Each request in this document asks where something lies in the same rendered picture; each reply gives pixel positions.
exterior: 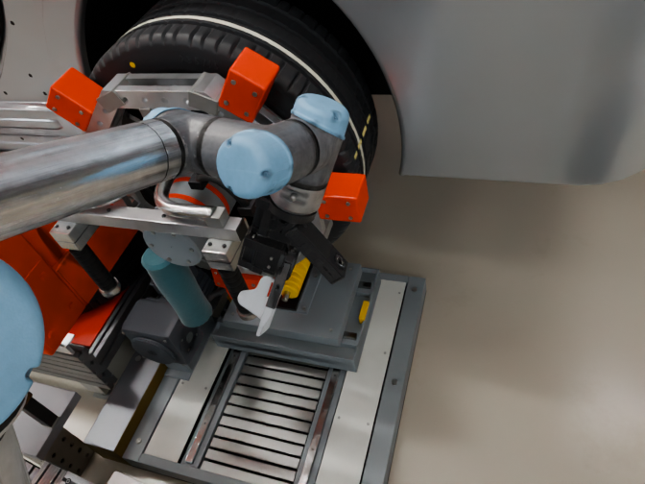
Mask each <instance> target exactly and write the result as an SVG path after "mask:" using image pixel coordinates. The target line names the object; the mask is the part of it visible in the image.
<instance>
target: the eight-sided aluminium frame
mask: <svg viewBox="0 0 645 484"><path fill-rule="evenodd" d="M225 81H226V79H224V78H223V77H222V76H220V75H219V74H217V73H207V72H203V73H160V74H132V73H131V72H128V73H127V74H116V76H115V77H114V78H113V79H112V80H111V81H110V82H109V83H108V84H107V85H106V86H105V87H104V88H103V89H102V90H101V93H100V95H99V97H98V98H97V99H96V101H97V104H96V106H95V109H94V111H93V114H92V116H91V119H90V122H89V125H88V127H87V130H86V133H92V132H96V131H100V130H104V129H108V128H113V127H117V126H118V125H119V122H120V120H121V118H122V116H123V113H124V111H125V109H140V108H151V109H157V108H182V109H188V110H202V111H204V112H206V113H208V114H209V115H214V116H219V117H224V118H230V119H235V120H240V121H245V120H243V119H241V118H240V117H238V116H236V115H234V114H233V113H231V112H229V111H227V110H226V109H223V108H221V107H219V98H220V95H221V92H222V89H223V86H224V83H225ZM277 122H280V120H279V119H278V118H276V117H275V116H274V115H272V114H271V113H270V112H268V111H267V110H266V109H264V108H263V107H262V108H261V110H260V111H259V112H258V114H257V115H256V117H255V119H254V120H253V122H252V123H255V124H261V125H271V124H274V123H277ZM113 204H114V205H115V206H130V207H140V208H149V209H155V207H154V206H152V205H150V204H149V203H148V202H147V201H146V200H145V199H144V197H143V196H142V194H141V192H140V191H136V192H134V193H131V194H129V195H126V196H125V197H123V198H122V199H120V200H119V201H117V202H115V203H113ZM312 223H313V224H314V225H315V226H316V228H317V229H318V230H319V231H320V232H321V233H322V234H323V235H324V236H325V238H326V239H327V238H328V235H329V233H330V231H331V228H332V226H333V222H332V220H327V219H321V218H320V215H319V212H318V211H317V213H316V216H315V219H314V220H313V221H312ZM197 266H199V267H201V268H205V269H207V270H210V269H211V268H210V267H209V265H208V263H207V261H205V257H204V256H203V258H202V260H201V261H200V263H198V264H197ZM237 266H238V268H239V270H240V272H241V274H249V275H256V276H263V277H264V276H271V277H273V278H275V276H276V273H275V275H274V276H273V275H270V274H267V273H265V272H262V274H261V275H259V274H256V273H255V272H252V271H249V269H247V268H244V267H242V266H239V265H237Z"/></svg>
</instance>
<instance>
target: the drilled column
mask: <svg viewBox="0 0 645 484"><path fill-rule="evenodd" d="M79 448H81V450H79ZM87 453H88V455H87V457H86V454H87ZM93 453H94V450H92V449H91V448H89V447H88V446H86V445H85V444H84V442H83V441H82V440H80V439H79V438H78V437H76V436H75V435H73V434H72V433H71V432H69V431H68V430H66V429H65V428H64V427H63V428H62V430H61V431H60V434H59V435H58V437H57V439H56V440H55V442H54V443H53V444H52V446H51V447H50V449H49V451H48V452H47V454H46V456H45V457H44V459H43V460H42V461H41V460H38V459H35V458H32V457H29V456H26V455H23V456H25V457H26V458H28V459H30V460H32V461H33V462H35V463H37V464H38V465H40V466H42V464H43V463H44V461H46V460H47V461H50V462H52V463H54V464H56V465H58V466H60V467H62V468H64V469H66V470H68V471H70V472H72V473H74V474H76V475H78V476H81V475H82V473H83V472H84V469H85V467H86V465H87V464H88V462H89V460H90V458H91V456H92V455H93ZM79 469H80V470H79ZM78 471H79V472H78ZM77 472H78V473H77Z"/></svg>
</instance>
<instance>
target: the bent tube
mask: <svg viewBox="0 0 645 484"><path fill-rule="evenodd" d="M174 180H175V178H173V179H170V180H168V181H164V182H161V183H158V184H157V185H156V186H155V192H154V200H155V205H156V206H157V208H159V209H160V210H161V211H162V212H163V213H165V214H167V215H170V216H173V217H178V218H184V219H194V220H203V221H205V223H206V225H207V226H208V227H210V228H219V229H223V228H224V227H225V225H226V223H227V221H228V219H229V215H228V213H227V209H226V208H225V207H222V206H201V205H190V204H181V203H176V202H174V201H172V200H170V199H169V193H170V189H171V186H172V184H173V182H174Z"/></svg>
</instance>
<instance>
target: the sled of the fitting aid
mask: <svg viewBox="0 0 645 484"><path fill-rule="evenodd" d="M362 271H363V273H362V276H361V278H360V282H359V285H358V288H357V291H356V295H355V298H354V301H353V305H352V308H351V310H350V313H349V317H348V320H347V323H346V329H345V332H344V336H343V339H342V342H341V345H340V347H335V346H330V345H325V344H319V343H313V342H308V341H302V340H297V339H292V338H286V337H280V336H274V335H270V334H264V333H263V334H262V335H260V336H256V332H253V331H247V330H242V329H236V328H231V327H226V326H225V324H224V322H223V318H224V316H225V314H226V312H227V309H228V306H229V304H230V302H231V298H230V297H229V296H227V302H226V304H225V306H224V308H223V310H222V312H221V314H220V316H219V318H218V321H217V323H216V325H215V327H214V328H213V330H212V332H211V334H210V335H211V337H212V338H213V340H214V341H215V343H216V344H217V346H218V347H224V348H229V349H234V350H239V351H248V352H253V353H259V354H264V355H269V356H273V357H279V358H284V359H289V360H295V361H299V362H304V363H309V364H315V365H320V366H325V367H330V368H335V369H340V370H345V371H351V372H355V373H357V369H358V366H359V362H360V358H361V355H362V351H363V347H364V345H365V341H366V337H367V334H368V330H369V326H370V320H371V316H372V313H373V310H374V306H375V302H376V299H377V295H378V291H379V288H380V284H381V278H380V272H379V269H374V268H366V267H362Z"/></svg>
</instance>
